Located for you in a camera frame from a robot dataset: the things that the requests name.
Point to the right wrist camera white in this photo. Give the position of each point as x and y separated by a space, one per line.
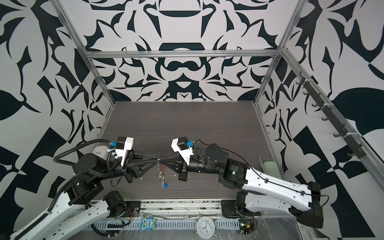
184 147

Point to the blue owl figurine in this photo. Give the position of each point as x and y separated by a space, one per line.
148 224

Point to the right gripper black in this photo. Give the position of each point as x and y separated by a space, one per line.
183 167

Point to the black wall hook rail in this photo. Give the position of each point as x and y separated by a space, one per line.
333 115

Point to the white slotted cable duct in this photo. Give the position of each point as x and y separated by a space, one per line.
135 225

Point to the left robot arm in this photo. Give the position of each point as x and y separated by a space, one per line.
70 210

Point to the keyring with chain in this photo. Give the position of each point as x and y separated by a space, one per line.
160 173

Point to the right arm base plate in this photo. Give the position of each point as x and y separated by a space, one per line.
229 211

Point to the white alarm clock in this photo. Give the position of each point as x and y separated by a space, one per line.
205 228

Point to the white round wall device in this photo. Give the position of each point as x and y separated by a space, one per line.
101 151

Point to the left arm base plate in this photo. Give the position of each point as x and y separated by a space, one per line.
131 209

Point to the pale green case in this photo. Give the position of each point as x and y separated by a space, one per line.
271 168

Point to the small circuit board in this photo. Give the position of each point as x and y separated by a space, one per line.
247 226

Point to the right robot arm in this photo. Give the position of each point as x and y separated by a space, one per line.
258 192

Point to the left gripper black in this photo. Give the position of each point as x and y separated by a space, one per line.
130 165

